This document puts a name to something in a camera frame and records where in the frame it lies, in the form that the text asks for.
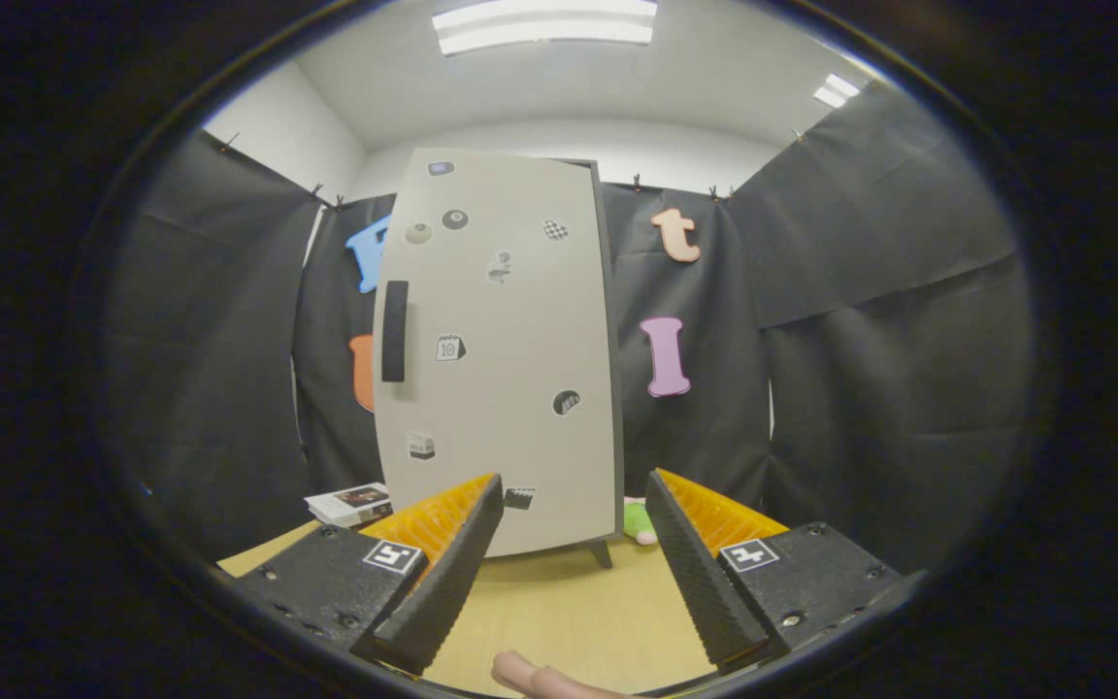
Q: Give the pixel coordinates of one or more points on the black backdrop cloth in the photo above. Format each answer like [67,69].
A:
[860,340]

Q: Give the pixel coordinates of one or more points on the grey shoe cabinet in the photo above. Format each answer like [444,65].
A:
[614,388]

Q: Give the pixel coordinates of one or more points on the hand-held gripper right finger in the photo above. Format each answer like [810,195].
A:
[700,582]

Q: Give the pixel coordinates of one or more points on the white book with picture cover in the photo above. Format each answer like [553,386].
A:
[345,500]

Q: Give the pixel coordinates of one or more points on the beige shoe cabinet door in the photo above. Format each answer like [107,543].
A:
[510,388]

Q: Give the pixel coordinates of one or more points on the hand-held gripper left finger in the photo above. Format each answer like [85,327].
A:
[452,582]

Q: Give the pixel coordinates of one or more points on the pink and green plush toy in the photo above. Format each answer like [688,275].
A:
[637,522]

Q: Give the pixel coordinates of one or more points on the small ceiling light panel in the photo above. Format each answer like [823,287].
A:
[836,90]

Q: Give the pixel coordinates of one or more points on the large ceiling light panel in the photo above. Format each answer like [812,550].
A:
[544,24]

